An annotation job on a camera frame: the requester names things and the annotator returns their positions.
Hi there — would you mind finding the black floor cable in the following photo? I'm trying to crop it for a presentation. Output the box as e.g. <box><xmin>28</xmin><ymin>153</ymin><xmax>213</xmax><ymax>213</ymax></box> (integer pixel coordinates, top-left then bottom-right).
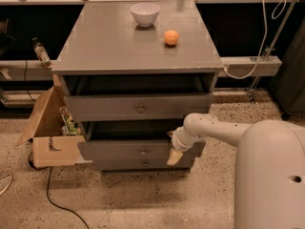
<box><xmin>28</xmin><ymin>151</ymin><xmax>91</xmax><ymax>229</ymax></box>

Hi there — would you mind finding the metal stand pole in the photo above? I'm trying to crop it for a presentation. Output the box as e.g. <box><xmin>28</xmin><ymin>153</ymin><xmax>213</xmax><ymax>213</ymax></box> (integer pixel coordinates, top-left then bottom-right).
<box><xmin>240</xmin><ymin>0</ymin><xmax>298</xmax><ymax>103</ymax></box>

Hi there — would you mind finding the white object floor left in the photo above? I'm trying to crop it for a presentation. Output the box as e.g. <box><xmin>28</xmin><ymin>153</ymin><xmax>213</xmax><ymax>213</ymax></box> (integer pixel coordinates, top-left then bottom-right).
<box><xmin>0</xmin><ymin>175</ymin><xmax>12</xmax><ymax>196</ymax></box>

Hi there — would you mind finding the grey drawer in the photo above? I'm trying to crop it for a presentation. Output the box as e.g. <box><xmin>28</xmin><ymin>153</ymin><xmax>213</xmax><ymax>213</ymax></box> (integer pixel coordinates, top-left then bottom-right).
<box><xmin>77</xmin><ymin>121</ymin><xmax>207</xmax><ymax>162</ymax></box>
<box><xmin>64</xmin><ymin>94</ymin><xmax>213</xmax><ymax>122</ymax></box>
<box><xmin>93</xmin><ymin>157</ymin><xmax>194</xmax><ymax>171</ymax></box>

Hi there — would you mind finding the grey bottom drawer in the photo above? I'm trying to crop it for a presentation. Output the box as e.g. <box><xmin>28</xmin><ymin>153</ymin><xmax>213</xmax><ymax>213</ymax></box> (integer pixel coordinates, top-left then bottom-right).
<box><xmin>93</xmin><ymin>157</ymin><xmax>194</xmax><ymax>171</ymax></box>

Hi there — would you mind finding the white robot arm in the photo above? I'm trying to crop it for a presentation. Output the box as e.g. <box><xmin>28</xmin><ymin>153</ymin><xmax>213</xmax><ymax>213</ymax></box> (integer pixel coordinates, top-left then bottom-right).
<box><xmin>168</xmin><ymin>114</ymin><xmax>305</xmax><ymax>229</ymax></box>

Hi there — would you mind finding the clear plastic bottle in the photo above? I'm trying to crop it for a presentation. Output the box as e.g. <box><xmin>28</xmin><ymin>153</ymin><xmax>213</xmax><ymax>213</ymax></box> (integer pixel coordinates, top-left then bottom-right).
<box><xmin>31</xmin><ymin>37</ymin><xmax>51</xmax><ymax>67</ymax></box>

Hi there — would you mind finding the dark grey cabinet right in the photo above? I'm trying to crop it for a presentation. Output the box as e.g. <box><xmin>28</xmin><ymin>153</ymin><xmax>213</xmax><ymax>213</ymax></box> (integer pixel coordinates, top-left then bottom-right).
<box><xmin>270</xmin><ymin>19</ymin><xmax>305</xmax><ymax>120</ymax></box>

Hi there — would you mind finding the orange ball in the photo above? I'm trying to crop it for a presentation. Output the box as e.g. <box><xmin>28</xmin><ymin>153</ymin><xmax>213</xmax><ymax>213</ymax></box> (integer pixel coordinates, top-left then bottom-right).
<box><xmin>163</xmin><ymin>30</ymin><xmax>179</xmax><ymax>46</ymax></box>

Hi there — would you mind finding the white hanging cable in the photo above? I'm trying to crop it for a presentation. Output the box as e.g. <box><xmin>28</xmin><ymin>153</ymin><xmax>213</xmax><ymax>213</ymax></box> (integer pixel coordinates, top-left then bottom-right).
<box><xmin>222</xmin><ymin>0</ymin><xmax>288</xmax><ymax>80</ymax></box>

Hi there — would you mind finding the open cardboard box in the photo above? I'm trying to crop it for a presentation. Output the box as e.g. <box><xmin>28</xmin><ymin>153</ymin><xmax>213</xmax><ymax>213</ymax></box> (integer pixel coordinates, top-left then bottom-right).
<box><xmin>17</xmin><ymin>74</ymin><xmax>92</xmax><ymax>169</ymax></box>

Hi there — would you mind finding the grey top drawer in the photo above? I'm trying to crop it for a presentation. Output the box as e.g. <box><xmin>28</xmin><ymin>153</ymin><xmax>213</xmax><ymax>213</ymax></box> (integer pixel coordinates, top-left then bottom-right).
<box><xmin>64</xmin><ymin>94</ymin><xmax>213</xmax><ymax>122</ymax></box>

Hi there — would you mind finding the grey drawer cabinet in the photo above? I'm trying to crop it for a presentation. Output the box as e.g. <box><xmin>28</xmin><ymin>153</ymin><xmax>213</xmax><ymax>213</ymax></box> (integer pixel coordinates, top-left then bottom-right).
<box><xmin>51</xmin><ymin>0</ymin><xmax>225</xmax><ymax>174</ymax></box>

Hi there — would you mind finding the green snack package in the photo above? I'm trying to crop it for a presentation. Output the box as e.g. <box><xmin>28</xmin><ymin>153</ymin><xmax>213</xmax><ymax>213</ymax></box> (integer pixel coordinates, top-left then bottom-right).
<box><xmin>59</xmin><ymin>106</ymin><xmax>81</xmax><ymax>135</ymax></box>

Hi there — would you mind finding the white bowl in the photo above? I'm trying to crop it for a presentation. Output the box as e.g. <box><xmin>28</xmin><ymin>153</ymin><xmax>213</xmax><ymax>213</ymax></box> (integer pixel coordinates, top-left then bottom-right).
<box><xmin>131</xmin><ymin>3</ymin><xmax>160</xmax><ymax>27</ymax></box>

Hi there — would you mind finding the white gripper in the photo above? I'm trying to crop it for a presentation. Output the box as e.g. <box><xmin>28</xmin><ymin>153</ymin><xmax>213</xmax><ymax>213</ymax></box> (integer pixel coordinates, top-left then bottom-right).
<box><xmin>167</xmin><ymin>127</ymin><xmax>204</xmax><ymax>166</ymax></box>

